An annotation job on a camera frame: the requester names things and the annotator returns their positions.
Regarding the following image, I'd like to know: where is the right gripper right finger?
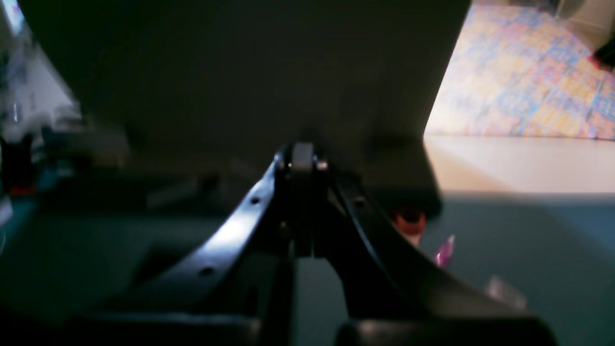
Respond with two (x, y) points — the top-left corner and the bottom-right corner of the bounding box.
(315, 163), (524, 320)

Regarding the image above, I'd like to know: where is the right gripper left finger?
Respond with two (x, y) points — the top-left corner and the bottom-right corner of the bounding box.
(96, 154), (294, 318)

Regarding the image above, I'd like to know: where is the black t-shirt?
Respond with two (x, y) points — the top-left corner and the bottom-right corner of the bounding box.
(19, 0), (471, 217)

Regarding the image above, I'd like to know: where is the orange tape roll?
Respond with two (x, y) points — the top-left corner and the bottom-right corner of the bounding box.
(394, 209), (426, 247)

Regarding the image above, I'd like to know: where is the pink small tube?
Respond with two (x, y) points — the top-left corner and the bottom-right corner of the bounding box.
(434, 235), (455, 268)

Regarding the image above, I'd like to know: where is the pink white blister pack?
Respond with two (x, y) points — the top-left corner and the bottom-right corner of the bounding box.
(485, 276), (527, 309)

